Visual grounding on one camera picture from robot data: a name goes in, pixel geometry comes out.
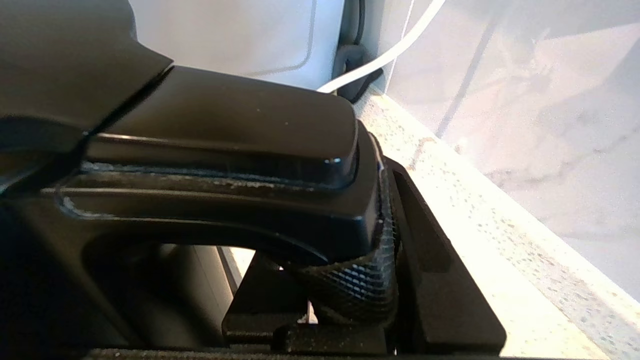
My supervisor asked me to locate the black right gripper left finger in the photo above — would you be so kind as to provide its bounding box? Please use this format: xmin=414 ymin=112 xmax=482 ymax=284
xmin=222 ymin=145 xmax=402 ymax=354

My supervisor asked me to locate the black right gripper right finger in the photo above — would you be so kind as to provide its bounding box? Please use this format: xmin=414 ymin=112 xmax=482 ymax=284
xmin=384 ymin=155 xmax=508 ymax=357

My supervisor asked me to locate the black electric kettle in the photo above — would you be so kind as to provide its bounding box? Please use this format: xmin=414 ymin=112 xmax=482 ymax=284
xmin=0 ymin=0 xmax=387 ymax=353

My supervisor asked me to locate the black plug with cable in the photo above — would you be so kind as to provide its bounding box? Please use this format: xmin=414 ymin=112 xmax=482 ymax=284
xmin=332 ymin=0 xmax=386 ymax=105

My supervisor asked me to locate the white power cable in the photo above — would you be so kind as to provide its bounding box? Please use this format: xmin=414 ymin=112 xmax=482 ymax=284
xmin=317 ymin=0 xmax=447 ymax=95

